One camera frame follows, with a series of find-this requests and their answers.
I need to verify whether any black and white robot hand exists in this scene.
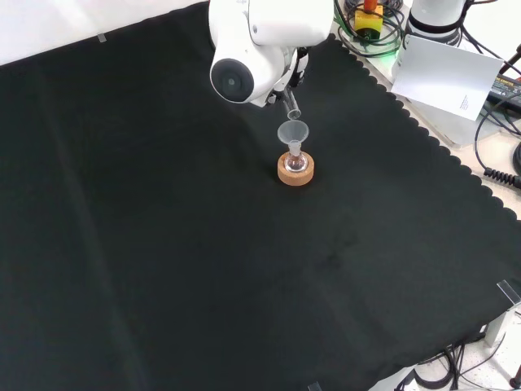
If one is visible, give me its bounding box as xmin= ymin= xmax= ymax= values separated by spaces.
xmin=266 ymin=46 xmax=311 ymax=108

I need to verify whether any clear glass graduated cylinder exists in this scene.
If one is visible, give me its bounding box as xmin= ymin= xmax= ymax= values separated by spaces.
xmin=282 ymin=88 xmax=303 ymax=121

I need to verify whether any clear glass round-bottom flask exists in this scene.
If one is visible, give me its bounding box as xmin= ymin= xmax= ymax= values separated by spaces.
xmin=284 ymin=145 xmax=309 ymax=174

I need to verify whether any clear plastic funnel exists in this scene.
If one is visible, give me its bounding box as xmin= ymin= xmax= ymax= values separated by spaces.
xmin=277 ymin=120 xmax=310 ymax=154

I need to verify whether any yellow stop button box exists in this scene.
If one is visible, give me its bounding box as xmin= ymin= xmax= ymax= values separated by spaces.
xmin=352 ymin=0 xmax=385 ymax=42

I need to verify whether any pale board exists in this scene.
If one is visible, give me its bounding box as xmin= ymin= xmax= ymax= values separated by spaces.
xmin=390 ymin=33 xmax=506 ymax=122

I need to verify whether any white box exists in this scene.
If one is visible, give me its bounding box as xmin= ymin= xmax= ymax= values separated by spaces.
xmin=391 ymin=52 xmax=489 ymax=148

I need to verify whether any black bench cloth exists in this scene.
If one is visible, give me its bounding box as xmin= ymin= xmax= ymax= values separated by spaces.
xmin=0 ymin=2 xmax=521 ymax=391

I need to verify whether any black power adapter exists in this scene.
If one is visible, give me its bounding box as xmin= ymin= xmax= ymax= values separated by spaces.
xmin=485 ymin=74 xmax=521 ymax=109

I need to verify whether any round cork ring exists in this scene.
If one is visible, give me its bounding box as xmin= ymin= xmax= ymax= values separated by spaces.
xmin=277 ymin=150 xmax=316 ymax=187

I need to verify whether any black coiled cable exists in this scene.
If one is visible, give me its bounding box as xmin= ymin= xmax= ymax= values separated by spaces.
xmin=483 ymin=165 xmax=521 ymax=189

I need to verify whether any grey metal bracket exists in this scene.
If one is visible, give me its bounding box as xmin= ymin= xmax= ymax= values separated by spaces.
xmin=483 ymin=303 xmax=521 ymax=348

